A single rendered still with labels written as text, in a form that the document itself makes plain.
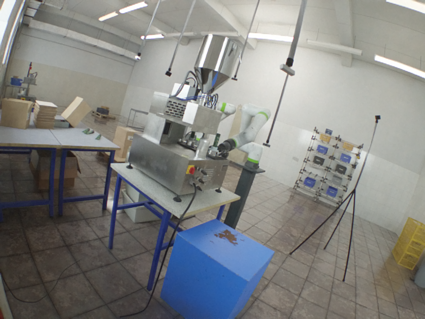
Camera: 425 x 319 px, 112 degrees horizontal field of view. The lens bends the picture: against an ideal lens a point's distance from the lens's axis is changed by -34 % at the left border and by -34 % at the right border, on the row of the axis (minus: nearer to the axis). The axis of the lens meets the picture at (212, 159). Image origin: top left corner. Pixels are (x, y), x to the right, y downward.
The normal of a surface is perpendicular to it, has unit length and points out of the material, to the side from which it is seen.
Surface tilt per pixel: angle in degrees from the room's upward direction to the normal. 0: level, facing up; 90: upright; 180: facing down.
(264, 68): 90
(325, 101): 90
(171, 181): 90
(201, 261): 90
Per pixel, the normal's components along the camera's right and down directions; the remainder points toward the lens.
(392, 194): -0.55, 0.00
